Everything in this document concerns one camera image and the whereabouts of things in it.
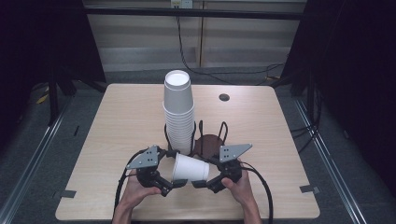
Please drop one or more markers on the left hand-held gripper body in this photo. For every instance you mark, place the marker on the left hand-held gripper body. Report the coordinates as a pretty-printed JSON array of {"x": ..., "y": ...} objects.
[{"x": 146, "y": 161}]

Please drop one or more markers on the black horizontal bar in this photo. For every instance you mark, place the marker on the black horizontal bar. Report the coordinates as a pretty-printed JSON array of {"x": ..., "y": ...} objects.
[{"x": 218, "y": 13}]

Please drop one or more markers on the white wall outlet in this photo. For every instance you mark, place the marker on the white wall outlet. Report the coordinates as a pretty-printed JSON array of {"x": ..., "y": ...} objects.
[{"x": 181, "y": 3}]

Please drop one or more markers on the round black table grommet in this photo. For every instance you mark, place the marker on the round black table grommet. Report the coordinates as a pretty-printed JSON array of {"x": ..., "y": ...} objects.
[{"x": 224, "y": 97}]

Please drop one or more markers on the grey tape strip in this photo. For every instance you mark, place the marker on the grey tape strip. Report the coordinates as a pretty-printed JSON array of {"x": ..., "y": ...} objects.
[
  {"x": 308, "y": 189},
  {"x": 65, "y": 194}
]

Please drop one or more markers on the single white paper cup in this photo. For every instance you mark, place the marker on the single white paper cup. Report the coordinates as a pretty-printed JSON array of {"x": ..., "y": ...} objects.
[{"x": 190, "y": 169}]

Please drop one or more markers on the black metal stand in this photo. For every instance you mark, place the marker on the black metal stand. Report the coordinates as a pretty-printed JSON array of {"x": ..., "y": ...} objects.
[{"x": 53, "y": 102}]

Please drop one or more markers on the person's right hand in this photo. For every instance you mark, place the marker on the person's right hand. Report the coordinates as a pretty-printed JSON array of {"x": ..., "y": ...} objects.
[{"x": 239, "y": 189}]

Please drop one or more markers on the person's left hand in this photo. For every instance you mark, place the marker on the person's left hand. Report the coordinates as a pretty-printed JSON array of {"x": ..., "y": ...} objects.
[{"x": 135, "y": 194}]

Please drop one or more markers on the metal floor rail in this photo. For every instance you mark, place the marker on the metal floor rail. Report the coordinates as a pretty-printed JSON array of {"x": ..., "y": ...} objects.
[
  {"x": 34, "y": 161},
  {"x": 330, "y": 161}
]

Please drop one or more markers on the black curtain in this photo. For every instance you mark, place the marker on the black curtain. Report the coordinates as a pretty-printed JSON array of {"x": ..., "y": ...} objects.
[
  {"x": 40, "y": 46},
  {"x": 355, "y": 77}
]

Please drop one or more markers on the stack of white cups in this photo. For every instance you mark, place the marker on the stack of white cups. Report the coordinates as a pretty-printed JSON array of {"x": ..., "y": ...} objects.
[{"x": 179, "y": 124}]

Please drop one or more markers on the small black floor tape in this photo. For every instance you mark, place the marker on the small black floor tape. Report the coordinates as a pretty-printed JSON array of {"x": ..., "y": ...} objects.
[{"x": 76, "y": 130}]

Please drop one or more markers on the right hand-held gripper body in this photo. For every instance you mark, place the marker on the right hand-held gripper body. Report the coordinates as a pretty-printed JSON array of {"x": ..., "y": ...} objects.
[{"x": 232, "y": 161}]

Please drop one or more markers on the yellow floor tape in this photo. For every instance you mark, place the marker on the yellow floor tape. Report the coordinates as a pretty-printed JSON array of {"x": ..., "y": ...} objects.
[{"x": 42, "y": 99}]

